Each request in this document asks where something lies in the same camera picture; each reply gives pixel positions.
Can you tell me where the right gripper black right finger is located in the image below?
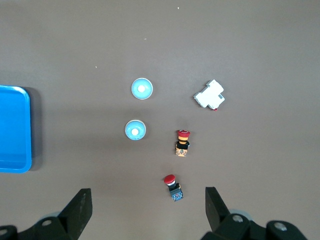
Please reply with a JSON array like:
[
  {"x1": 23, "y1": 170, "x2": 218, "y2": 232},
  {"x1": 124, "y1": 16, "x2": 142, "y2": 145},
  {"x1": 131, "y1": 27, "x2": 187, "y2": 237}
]
[{"x1": 199, "y1": 186, "x2": 320, "y2": 240}]

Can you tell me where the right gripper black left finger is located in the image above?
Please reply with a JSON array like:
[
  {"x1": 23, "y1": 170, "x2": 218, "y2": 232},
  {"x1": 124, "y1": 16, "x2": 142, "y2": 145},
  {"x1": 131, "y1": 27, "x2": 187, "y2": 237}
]
[{"x1": 0, "y1": 188, "x2": 93, "y2": 240}]

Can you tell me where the blue desk bell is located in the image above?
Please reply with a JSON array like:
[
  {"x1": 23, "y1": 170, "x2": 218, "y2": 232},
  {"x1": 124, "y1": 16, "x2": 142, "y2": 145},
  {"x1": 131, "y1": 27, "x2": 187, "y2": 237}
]
[
  {"x1": 124, "y1": 119, "x2": 147, "y2": 142},
  {"x1": 130, "y1": 77, "x2": 154, "y2": 101}
]

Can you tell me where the red pushbutton with black base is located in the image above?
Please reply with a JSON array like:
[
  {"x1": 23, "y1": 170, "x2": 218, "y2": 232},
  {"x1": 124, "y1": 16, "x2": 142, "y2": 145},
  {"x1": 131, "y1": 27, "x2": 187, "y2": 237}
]
[{"x1": 163, "y1": 174, "x2": 185, "y2": 203}]

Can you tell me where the red emergency button orange base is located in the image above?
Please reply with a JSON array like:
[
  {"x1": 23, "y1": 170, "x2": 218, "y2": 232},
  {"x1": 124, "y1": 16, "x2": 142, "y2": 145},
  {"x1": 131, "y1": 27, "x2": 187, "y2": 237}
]
[{"x1": 174, "y1": 129, "x2": 192, "y2": 159}]

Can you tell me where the blue plastic tray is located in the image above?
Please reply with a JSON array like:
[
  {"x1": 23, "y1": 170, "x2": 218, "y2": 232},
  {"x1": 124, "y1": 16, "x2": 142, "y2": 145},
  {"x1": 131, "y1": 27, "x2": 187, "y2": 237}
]
[{"x1": 0, "y1": 84, "x2": 33, "y2": 174}]

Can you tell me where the white circuit breaker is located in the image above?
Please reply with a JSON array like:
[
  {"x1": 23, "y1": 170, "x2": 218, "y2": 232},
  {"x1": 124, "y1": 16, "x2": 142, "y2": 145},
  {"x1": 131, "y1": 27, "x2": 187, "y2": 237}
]
[{"x1": 192, "y1": 79, "x2": 226, "y2": 111}]

